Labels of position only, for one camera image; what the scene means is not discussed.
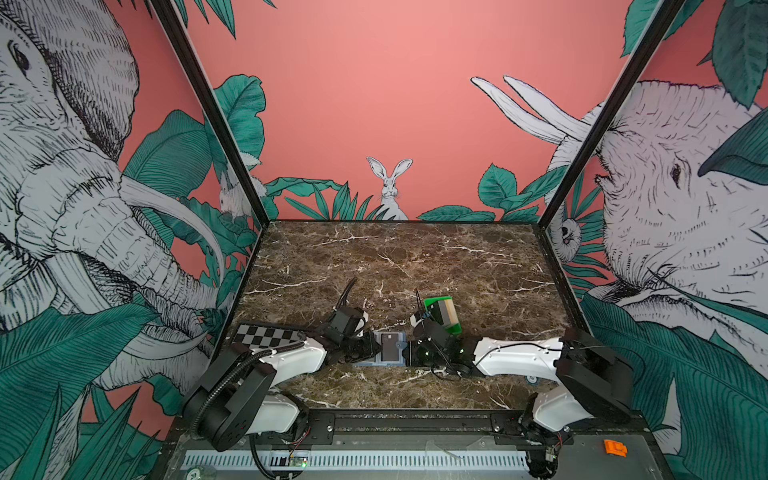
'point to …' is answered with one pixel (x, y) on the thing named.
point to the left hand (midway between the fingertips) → (384, 345)
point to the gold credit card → (448, 311)
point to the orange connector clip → (614, 447)
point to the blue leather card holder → (402, 349)
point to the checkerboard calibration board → (256, 337)
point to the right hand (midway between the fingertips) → (397, 353)
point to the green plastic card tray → (454, 329)
